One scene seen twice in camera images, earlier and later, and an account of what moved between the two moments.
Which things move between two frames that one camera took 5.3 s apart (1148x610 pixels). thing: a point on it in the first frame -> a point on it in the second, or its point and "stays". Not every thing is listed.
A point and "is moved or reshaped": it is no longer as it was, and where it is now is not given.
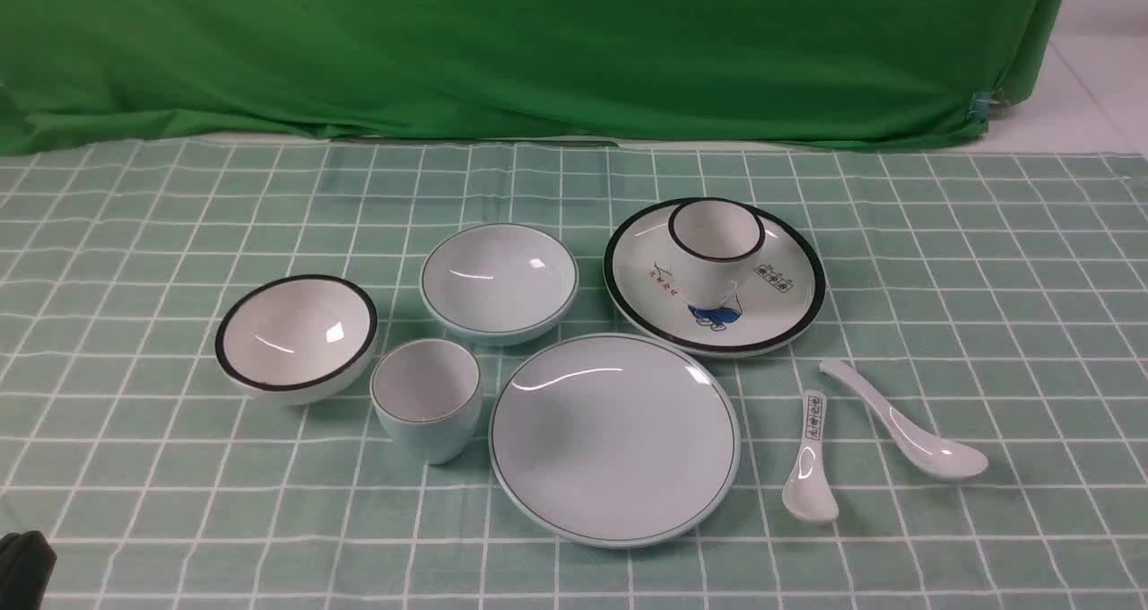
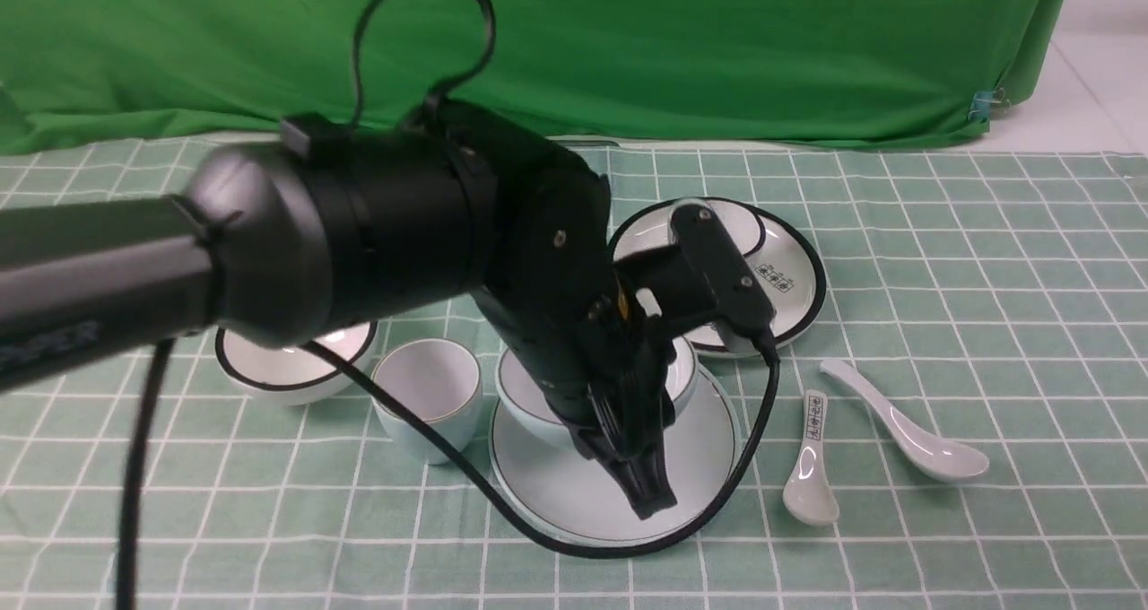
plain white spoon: x=928 y=458 stays
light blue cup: x=425 y=395 stays
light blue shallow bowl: x=499 y=283 is moved or reshaped
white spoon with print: x=808 y=493 stays
